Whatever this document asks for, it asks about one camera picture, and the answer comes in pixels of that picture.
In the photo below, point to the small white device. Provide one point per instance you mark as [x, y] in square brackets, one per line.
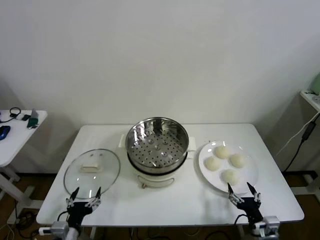
[19, 117]

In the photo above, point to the small black device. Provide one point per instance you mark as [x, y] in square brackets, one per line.
[25, 117]

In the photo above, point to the stainless steel steamer basket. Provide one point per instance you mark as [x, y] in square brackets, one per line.
[150, 150]

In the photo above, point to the white electric cooking pot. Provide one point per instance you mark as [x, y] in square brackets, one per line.
[155, 178]

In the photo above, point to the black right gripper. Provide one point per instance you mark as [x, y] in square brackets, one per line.
[252, 210]

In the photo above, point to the white steamed baozi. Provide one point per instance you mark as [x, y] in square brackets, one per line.
[230, 177]
[213, 163]
[222, 152]
[238, 160]

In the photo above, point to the pale green appliance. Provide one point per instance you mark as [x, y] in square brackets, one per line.
[316, 85]

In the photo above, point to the white table leg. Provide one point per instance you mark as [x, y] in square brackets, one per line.
[93, 233]
[240, 232]

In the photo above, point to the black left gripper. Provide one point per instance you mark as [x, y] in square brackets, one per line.
[77, 212]

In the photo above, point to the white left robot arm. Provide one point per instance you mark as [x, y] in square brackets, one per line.
[60, 227]

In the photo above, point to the white round plate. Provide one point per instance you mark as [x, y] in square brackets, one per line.
[247, 180]

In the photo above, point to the blue computer mouse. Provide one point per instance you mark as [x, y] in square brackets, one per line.
[4, 132]

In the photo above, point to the white shelf table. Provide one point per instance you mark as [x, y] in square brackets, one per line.
[311, 98]

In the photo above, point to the white side table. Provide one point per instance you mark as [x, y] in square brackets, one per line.
[20, 140]

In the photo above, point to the green and grey tool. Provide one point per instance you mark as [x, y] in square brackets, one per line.
[32, 121]

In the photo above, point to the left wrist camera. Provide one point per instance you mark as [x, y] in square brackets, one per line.
[45, 230]

